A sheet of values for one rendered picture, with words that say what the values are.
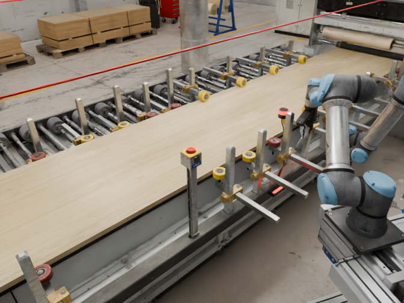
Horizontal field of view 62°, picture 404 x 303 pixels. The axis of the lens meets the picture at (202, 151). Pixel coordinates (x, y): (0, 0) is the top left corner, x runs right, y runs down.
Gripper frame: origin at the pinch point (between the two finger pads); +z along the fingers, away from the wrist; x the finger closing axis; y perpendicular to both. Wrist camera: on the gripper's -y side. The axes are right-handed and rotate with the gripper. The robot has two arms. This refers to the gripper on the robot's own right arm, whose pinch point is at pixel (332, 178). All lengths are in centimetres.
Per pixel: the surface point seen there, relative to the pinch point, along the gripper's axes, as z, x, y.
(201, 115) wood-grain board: -8, -9, -103
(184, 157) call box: -38, -83, -32
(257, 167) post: -7.1, -30.7, -31.0
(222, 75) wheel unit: -14, 50, -139
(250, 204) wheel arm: 0, -51, -18
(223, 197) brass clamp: -1, -58, -31
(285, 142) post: -13.5, -5.7, -30.7
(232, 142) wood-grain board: -7, -21, -60
